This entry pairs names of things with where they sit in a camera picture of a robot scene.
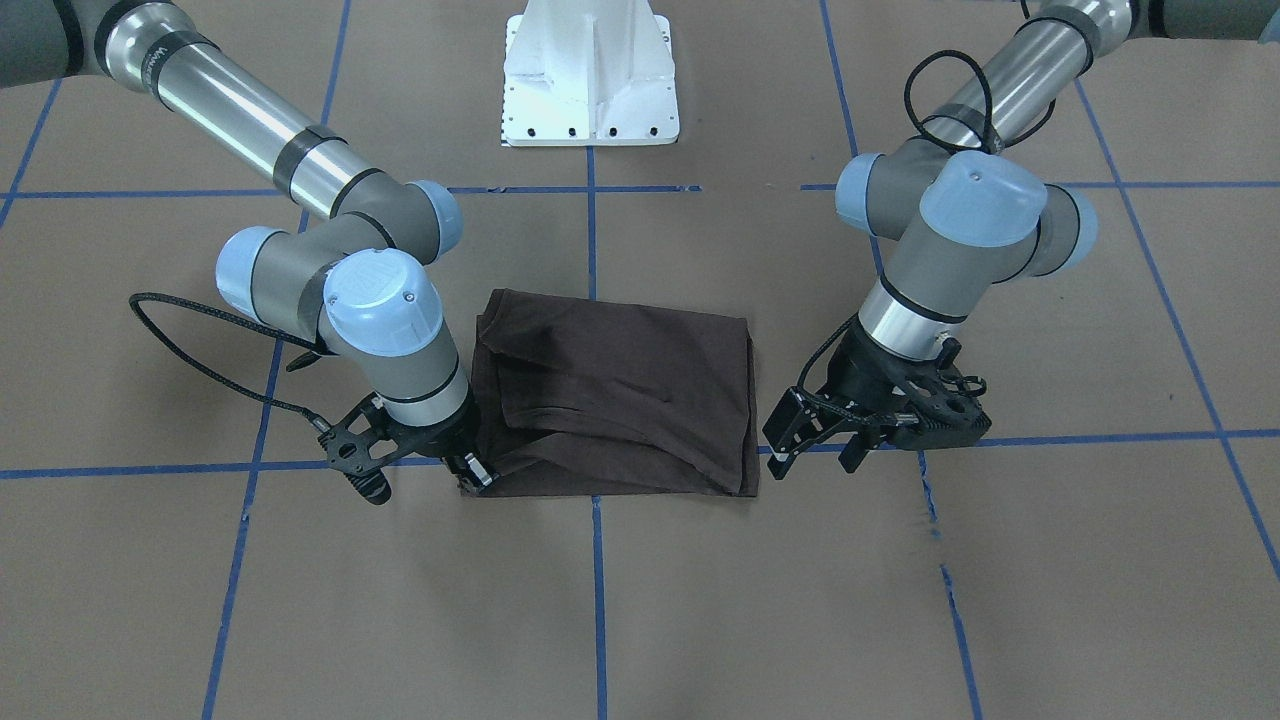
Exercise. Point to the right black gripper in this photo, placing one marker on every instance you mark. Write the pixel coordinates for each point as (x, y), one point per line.
(446, 435)

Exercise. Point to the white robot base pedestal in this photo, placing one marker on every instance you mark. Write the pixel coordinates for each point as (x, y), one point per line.
(589, 73)

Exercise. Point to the brown t-shirt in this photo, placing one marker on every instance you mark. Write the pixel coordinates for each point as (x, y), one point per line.
(581, 397)

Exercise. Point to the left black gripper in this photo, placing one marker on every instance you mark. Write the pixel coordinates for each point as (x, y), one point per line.
(860, 377)

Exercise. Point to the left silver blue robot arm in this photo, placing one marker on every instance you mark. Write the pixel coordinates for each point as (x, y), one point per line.
(965, 217)

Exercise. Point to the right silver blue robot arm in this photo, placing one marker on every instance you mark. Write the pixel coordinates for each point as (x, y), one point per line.
(355, 285)

